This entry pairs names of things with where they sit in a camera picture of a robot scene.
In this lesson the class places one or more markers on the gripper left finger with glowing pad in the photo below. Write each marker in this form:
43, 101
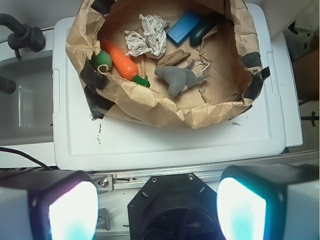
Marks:
47, 205

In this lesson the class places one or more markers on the brown wood piece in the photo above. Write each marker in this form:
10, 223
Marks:
173, 58

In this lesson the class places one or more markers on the aluminium rail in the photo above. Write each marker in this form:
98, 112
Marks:
209, 172

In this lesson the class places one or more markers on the grey plush mouse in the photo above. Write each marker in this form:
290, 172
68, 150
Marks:
180, 79

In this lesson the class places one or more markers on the white plastic bin lid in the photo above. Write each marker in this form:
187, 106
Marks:
110, 144

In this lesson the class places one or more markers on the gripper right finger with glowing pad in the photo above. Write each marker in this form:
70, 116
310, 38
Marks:
269, 202

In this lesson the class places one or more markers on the blue rectangular block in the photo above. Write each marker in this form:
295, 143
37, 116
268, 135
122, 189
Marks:
178, 33

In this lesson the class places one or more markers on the dark green oval toy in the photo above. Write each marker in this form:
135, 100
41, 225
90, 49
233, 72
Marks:
202, 28

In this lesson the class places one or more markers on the green ball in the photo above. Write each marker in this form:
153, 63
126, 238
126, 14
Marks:
101, 62

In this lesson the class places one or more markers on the crumpled white paper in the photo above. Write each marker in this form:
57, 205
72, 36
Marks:
152, 41

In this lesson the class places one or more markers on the orange toy carrot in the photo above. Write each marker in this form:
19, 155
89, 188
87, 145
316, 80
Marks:
125, 66

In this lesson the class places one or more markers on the white sink basin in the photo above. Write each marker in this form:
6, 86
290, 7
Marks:
26, 114

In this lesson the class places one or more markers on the black octagonal mount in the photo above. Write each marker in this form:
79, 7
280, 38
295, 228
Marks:
174, 207

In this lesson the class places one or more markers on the black faucet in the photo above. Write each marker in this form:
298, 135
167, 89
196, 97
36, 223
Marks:
23, 35

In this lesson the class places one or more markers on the brown paper bag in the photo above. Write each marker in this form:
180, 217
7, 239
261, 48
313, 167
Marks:
233, 50

